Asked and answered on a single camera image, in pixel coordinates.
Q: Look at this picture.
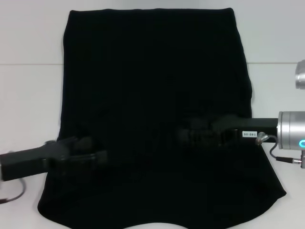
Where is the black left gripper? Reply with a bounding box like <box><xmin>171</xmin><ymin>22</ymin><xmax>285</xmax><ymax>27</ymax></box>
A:
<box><xmin>0</xmin><ymin>136</ymin><xmax>108</xmax><ymax>182</ymax></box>

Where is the black shirt with FREE print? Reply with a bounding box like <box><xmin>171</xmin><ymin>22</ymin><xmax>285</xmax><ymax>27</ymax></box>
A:
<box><xmin>37</xmin><ymin>7</ymin><xmax>286</xmax><ymax>229</ymax></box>

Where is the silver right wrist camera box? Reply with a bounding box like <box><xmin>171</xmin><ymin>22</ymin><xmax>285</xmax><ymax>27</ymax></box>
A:
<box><xmin>295</xmin><ymin>60</ymin><xmax>305</xmax><ymax>90</ymax></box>

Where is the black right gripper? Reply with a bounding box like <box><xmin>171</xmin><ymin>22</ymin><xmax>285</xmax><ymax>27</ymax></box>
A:
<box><xmin>175</xmin><ymin>114</ymin><xmax>280</xmax><ymax>146</ymax></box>

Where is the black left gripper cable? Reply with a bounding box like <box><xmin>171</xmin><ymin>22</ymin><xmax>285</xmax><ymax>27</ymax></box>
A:
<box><xmin>0</xmin><ymin>178</ymin><xmax>27</xmax><ymax>205</ymax></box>

